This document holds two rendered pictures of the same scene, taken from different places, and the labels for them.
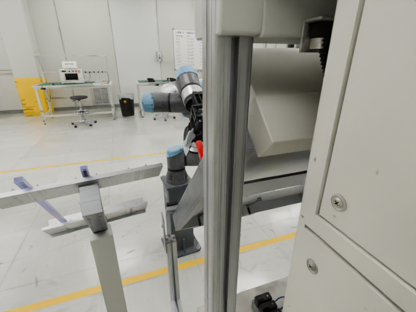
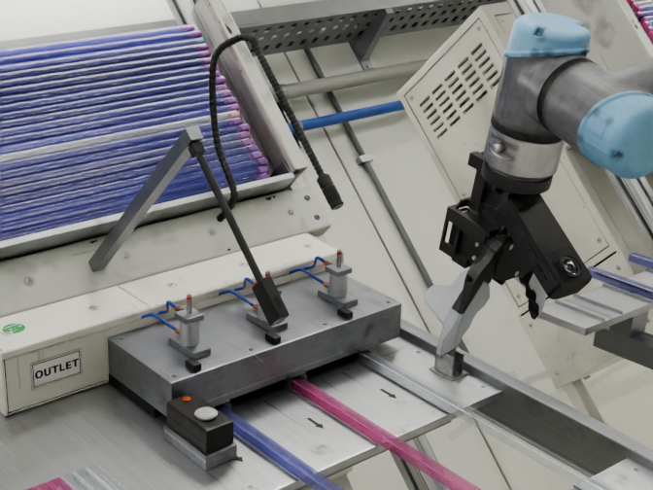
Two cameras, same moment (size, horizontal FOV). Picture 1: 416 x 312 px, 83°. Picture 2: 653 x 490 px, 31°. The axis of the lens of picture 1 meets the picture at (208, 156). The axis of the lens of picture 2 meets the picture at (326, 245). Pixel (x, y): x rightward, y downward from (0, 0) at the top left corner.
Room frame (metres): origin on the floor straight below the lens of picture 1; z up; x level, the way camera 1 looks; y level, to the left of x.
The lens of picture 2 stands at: (1.82, -0.53, 0.90)
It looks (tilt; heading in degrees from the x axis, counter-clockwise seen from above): 14 degrees up; 161
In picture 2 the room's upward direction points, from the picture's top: 27 degrees counter-clockwise
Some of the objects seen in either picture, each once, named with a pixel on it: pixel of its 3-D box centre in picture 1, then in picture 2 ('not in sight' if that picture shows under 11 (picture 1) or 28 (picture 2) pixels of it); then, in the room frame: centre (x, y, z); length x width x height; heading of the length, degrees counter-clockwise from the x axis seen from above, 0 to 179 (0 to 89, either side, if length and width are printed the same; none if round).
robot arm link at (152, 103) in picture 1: (165, 96); not in sight; (1.13, 0.20, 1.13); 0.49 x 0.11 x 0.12; 1
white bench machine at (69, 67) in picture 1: (71, 72); not in sight; (5.48, 3.01, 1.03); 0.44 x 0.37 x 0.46; 115
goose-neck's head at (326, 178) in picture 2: not in sight; (329, 192); (0.49, -0.04, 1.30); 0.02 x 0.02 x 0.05
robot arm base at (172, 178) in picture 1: (176, 173); not in sight; (1.39, 0.21, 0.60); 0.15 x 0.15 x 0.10
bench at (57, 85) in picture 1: (79, 101); not in sight; (5.49, 2.96, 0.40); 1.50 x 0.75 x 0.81; 109
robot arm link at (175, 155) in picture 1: (176, 156); not in sight; (1.39, 0.20, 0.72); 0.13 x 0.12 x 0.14; 91
